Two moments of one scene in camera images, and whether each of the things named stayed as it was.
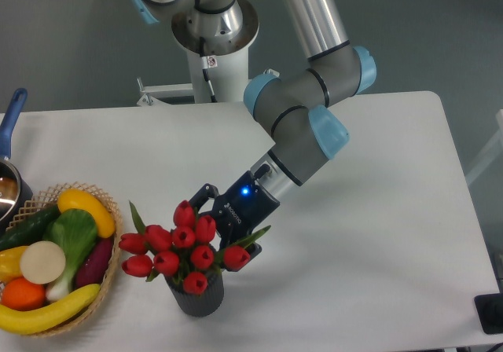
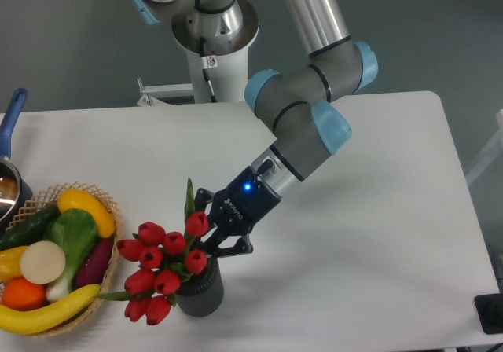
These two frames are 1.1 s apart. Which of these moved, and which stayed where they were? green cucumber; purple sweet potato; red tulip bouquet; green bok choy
Moved: red tulip bouquet
Stayed: green bok choy; purple sweet potato; green cucumber
